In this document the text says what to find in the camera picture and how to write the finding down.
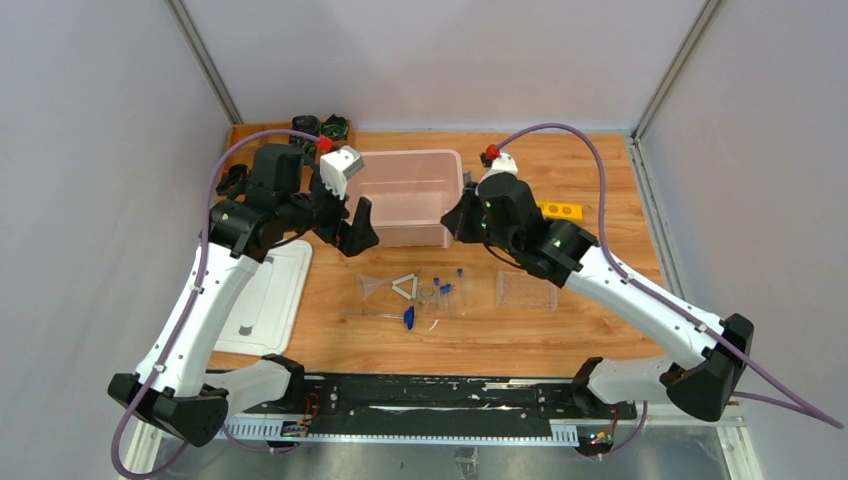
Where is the clear plastic funnel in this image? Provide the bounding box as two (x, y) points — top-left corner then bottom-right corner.
(356, 274), (398, 299)

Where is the blue capped tube far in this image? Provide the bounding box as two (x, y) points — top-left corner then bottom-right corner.
(453, 268), (467, 306)

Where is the yellow test tube rack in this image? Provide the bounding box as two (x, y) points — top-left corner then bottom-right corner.
(536, 200), (584, 222)

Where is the white plastic lid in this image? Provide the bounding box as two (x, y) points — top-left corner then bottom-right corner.
(215, 240), (313, 356)

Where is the blue capped tube middle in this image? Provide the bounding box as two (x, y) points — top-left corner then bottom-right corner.
(439, 284), (455, 319)

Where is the graduated cylinder blue base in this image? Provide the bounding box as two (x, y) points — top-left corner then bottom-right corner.
(340, 306), (416, 330)

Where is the dark fabric roll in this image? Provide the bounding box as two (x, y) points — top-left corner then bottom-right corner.
(215, 164), (250, 199)

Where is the white clay triangle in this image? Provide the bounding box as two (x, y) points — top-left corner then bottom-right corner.
(391, 273), (419, 301)

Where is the small glass beaker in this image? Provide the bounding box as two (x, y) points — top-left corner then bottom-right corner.
(416, 284), (440, 314)

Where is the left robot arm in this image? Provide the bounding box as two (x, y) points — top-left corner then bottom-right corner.
(108, 144), (379, 447)

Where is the green patterned fabric roll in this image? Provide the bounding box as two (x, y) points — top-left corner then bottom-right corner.
(320, 114), (350, 142)

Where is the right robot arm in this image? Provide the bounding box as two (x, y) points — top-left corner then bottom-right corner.
(441, 173), (754, 422)

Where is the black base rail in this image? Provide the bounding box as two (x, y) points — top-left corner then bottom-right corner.
(249, 372), (637, 440)

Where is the wooden compartment tray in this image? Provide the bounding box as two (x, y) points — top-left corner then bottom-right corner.
(206, 128), (332, 203)

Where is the grey bin handle right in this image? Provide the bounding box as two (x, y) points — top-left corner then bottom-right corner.
(463, 171), (477, 196)

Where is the black fabric roll back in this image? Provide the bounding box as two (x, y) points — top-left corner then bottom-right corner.
(289, 115), (321, 144)

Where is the pink plastic bin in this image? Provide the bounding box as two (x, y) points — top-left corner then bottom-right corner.
(347, 149), (463, 248)

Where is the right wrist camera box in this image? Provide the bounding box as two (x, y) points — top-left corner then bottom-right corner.
(480, 144), (518, 180)

